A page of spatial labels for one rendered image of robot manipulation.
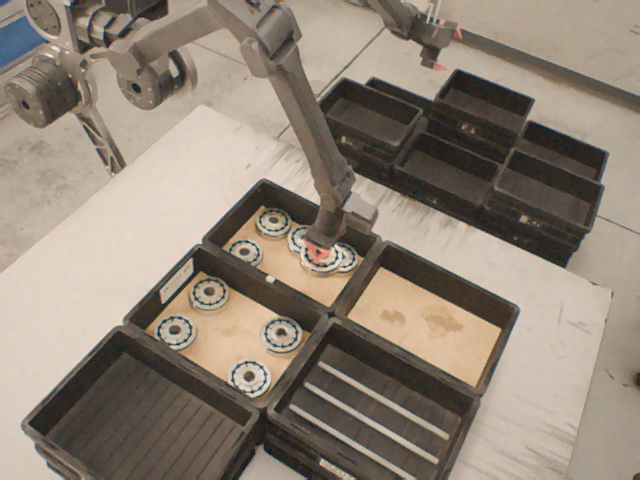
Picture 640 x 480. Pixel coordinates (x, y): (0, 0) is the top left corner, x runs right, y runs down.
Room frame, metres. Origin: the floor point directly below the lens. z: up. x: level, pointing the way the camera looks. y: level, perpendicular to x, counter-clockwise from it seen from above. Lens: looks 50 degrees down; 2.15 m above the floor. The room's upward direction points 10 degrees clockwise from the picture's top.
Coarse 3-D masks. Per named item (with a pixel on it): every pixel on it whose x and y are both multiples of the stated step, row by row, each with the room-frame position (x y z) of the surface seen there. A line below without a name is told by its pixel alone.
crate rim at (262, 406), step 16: (224, 256) 0.94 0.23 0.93; (160, 288) 0.81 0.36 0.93; (272, 288) 0.87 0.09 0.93; (144, 304) 0.76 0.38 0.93; (304, 304) 0.84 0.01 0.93; (128, 320) 0.71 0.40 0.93; (320, 320) 0.80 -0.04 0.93; (144, 336) 0.67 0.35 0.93; (176, 352) 0.65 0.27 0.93; (304, 352) 0.71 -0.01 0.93; (288, 368) 0.66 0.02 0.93; (224, 384) 0.59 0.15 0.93; (256, 400) 0.57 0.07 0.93
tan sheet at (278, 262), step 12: (252, 216) 1.18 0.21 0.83; (252, 228) 1.14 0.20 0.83; (264, 240) 1.10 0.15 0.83; (264, 252) 1.06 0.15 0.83; (276, 252) 1.06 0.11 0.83; (288, 252) 1.07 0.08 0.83; (264, 264) 1.02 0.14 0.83; (276, 264) 1.02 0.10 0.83; (288, 264) 1.03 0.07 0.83; (276, 276) 0.98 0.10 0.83; (288, 276) 0.99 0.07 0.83; (300, 276) 1.00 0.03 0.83; (300, 288) 0.96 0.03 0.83; (312, 288) 0.96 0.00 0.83; (324, 288) 0.97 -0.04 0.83; (336, 288) 0.98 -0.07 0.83; (324, 300) 0.93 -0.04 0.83
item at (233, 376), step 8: (240, 360) 0.69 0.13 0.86; (248, 360) 0.70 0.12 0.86; (256, 360) 0.70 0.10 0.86; (232, 368) 0.67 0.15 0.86; (240, 368) 0.67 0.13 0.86; (256, 368) 0.68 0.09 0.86; (264, 368) 0.69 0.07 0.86; (232, 376) 0.65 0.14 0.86; (264, 376) 0.67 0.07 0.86; (232, 384) 0.63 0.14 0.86; (240, 384) 0.63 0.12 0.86; (256, 384) 0.64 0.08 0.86; (264, 384) 0.65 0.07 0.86; (248, 392) 0.62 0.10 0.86; (256, 392) 0.62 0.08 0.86
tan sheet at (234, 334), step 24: (168, 312) 0.81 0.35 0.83; (192, 312) 0.82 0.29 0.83; (240, 312) 0.85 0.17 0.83; (264, 312) 0.86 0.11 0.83; (216, 336) 0.77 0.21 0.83; (240, 336) 0.78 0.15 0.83; (192, 360) 0.69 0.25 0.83; (216, 360) 0.70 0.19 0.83; (264, 360) 0.72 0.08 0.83; (288, 360) 0.74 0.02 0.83
